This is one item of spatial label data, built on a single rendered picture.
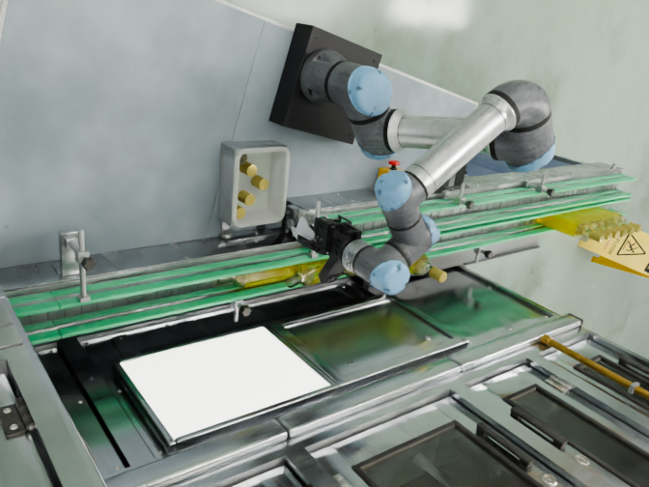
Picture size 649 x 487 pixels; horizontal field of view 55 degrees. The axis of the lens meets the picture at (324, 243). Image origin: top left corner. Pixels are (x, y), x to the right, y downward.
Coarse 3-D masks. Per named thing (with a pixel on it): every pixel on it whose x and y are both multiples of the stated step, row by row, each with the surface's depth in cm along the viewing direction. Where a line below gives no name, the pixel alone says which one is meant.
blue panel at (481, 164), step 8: (472, 160) 275; (480, 160) 277; (488, 160) 279; (496, 160) 281; (552, 160) 294; (472, 168) 261; (480, 168) 263; (488, 168) 264; (496, 168) 266; (504, 168) 268; (472, 176) 249
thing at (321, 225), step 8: (320, 224) 146; (328, 224) 142; (336, 224) 143; (344, 224) 144; (320, 232) 145; (328, 232) 143; (336, 232) 142; (344, 232) 143; (352, 232) 139; (360, 232) 140; (320, 240) 146; (328, 240) 144; (336, 240) 143; (344, 240) 140; (352, 240) 139; (320, 248) 145; (328, 248) 145; (336, 248) 143; (344, 248) 139
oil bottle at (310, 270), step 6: (300, 264) 176; (306, 264) 176; (312, 264) 177; (318, 264) 177; (300, 270) 174; (306, 270) 173; (312, 270) 174; (318, 270) 176; (306, 276) 173; (312, 276) 174; (318, 276) 177; (306, 282) 174; (312, 282) 175
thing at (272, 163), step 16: (256, 160) 177; (272, 160) 179; (288, 160) 175; (240, 176) 176; (272, 176) 180; (288, 176) 177; (256, 192) 181; (272, 192) 182; (256, 208) 183; (272, 208) 183; (240, 224) 173; (256, 224) 176
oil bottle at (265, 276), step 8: (256, 272) 170; (264, 272) 172; (272, 272) 173; (280, 272) 175; (288, 272) 177; (240, 280) 168; (248, 280) 169; (256, 280) 171; (264, 280) 173; (272, 280) 174
